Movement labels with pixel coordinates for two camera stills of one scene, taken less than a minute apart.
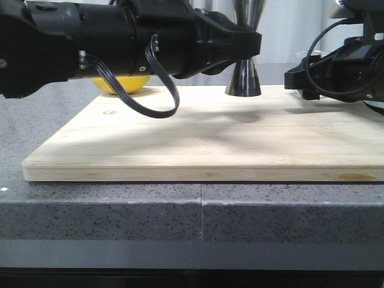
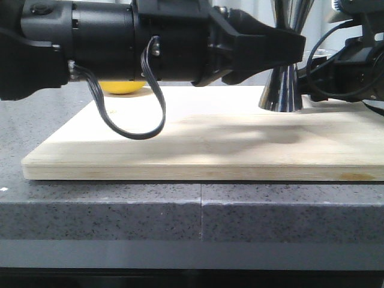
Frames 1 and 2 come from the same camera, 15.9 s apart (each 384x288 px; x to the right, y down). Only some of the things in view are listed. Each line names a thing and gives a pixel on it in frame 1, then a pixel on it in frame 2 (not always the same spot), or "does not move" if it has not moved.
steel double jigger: (244, 80) to (282, 92)
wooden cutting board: (273, 136) does not move
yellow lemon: (131, 84) does not move
